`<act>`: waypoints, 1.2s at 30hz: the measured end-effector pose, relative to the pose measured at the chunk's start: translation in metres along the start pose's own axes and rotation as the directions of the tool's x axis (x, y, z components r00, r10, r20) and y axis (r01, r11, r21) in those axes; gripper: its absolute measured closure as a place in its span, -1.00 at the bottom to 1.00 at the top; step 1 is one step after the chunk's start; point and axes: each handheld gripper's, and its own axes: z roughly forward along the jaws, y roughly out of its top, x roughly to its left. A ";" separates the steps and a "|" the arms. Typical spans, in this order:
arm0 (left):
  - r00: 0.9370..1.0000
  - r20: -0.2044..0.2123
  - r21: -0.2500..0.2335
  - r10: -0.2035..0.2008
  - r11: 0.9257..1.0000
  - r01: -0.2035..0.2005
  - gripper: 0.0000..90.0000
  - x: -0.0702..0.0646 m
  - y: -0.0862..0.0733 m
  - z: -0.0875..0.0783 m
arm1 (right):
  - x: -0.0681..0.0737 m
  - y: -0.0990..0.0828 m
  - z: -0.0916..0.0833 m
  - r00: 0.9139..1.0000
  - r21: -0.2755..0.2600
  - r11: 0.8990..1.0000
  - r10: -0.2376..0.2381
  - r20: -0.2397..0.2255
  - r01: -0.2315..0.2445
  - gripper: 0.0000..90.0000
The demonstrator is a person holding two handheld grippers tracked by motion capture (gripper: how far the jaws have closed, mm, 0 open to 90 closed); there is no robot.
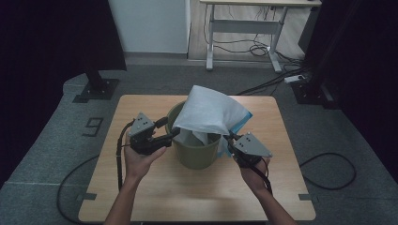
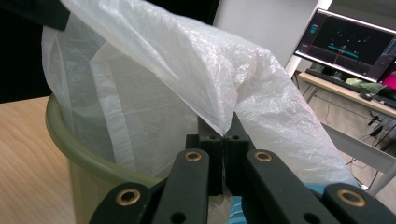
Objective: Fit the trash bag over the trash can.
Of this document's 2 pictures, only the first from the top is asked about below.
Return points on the olive green trash bin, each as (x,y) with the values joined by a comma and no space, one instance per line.
(197,156)

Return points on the person's right hand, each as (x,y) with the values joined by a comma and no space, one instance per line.
(255,178)

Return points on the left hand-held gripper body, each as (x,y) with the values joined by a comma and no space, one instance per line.
(142,128)

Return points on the white partition panel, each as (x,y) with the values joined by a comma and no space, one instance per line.
(150,25)

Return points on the white and blue plastic bag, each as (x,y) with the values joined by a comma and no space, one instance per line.
(209,112)

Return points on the white power strip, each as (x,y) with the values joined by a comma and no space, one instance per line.
(294,79)

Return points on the black stand with flat base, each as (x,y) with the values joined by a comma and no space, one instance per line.
(313,93)

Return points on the black tripod base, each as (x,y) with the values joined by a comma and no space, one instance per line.
(98,89)

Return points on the person's left hand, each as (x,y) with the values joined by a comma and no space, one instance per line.
(137,164)

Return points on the white metal frame desk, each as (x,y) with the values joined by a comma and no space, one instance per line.
(247,26)

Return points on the dark floor tape marker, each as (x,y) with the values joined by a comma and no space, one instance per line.
(306,197)

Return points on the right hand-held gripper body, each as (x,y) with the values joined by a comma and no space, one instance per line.
(252,146)

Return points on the black curtain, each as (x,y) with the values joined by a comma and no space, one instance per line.
(47,47)
(359,62)

